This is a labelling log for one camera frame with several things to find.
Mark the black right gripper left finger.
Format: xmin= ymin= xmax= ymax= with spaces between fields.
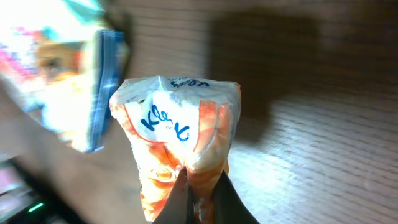
xmin=152 ymin=168 xmax=195 ymax=224

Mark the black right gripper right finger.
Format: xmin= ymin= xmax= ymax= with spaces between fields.
xmin=213 ymin=171 xmax=259 ymax=224

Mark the orange tissue pack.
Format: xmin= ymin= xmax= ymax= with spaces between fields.
xmin=109 ymin=76 xmax=241 ymax=223

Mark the yellow snack bag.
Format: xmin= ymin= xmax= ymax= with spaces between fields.
xmin=1 ymin=0 xmax=128 ymax=154

